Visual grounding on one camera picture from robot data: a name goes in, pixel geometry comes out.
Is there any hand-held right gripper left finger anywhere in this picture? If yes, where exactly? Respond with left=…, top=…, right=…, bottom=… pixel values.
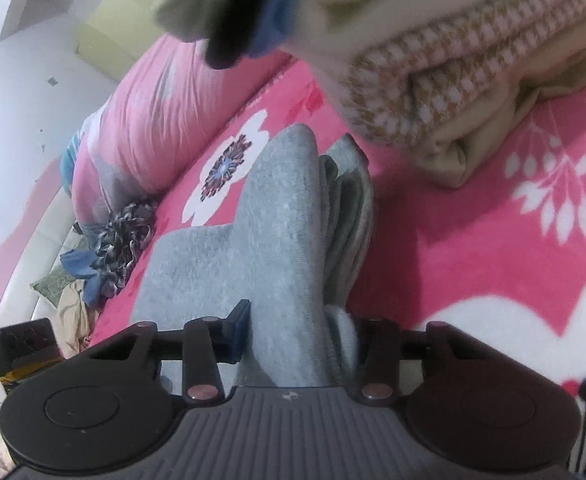
left=90, top=299, right=252, bottom=405

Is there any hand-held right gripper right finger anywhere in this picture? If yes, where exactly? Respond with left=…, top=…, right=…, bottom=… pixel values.
left=355, top=317, right=478, bottom=405

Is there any grey sweatshirt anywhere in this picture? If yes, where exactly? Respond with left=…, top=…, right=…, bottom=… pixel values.
left=128, top=124, right=376, bottom=391

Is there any beige garment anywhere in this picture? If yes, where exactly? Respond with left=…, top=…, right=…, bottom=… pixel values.
left=56, top=280, right=99, bottom=356

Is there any green leaf pillow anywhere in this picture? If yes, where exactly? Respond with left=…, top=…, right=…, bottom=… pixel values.
left=30, top=267, right=74, bottom=308

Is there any pink white bed headboard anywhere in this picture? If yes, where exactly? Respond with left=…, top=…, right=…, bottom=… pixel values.
left=0, top=160, right=79, bottom=366

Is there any blue garment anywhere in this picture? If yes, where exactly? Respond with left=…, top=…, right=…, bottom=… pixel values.
left=59, top=247, right=104, bottom=308

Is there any pink flower bed blanket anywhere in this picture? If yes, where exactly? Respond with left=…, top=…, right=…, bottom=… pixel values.
left=88, top=50, right=586, bottom=480

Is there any black white plaid shirt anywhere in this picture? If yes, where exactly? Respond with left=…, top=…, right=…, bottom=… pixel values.
left=90, top=200, right=159, bottom=296

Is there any tan folded cloth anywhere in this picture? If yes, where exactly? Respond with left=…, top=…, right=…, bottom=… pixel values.
left=415, top=35, right=586, bottom=190

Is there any pink floral quilt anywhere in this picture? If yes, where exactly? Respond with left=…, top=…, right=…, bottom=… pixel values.
left=60, top=32, right=294, bottom=231

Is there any black folded cloth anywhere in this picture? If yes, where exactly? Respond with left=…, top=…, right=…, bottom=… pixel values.
left=205, top=0, right=284, bottom=70

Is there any houndstooth folded cloth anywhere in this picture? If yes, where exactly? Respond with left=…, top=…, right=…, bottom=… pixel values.
left=335, top=0, right=586, bottom=148

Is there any pale yellow wardrobe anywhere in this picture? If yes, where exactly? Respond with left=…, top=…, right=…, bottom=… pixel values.
left=70, top=0, right=174, bottom=86

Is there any blue folded cloth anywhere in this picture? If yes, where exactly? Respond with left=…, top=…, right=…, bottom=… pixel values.
left=248, top=0, right=334, bottom=58

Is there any white folded cloth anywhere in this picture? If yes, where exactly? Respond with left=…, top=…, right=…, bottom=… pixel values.
left=150, top=0, right=254, bottom=43

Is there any cream folded cloth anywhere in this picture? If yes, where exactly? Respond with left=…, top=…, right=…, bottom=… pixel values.
left=283, top=0, right=586, bottom=81

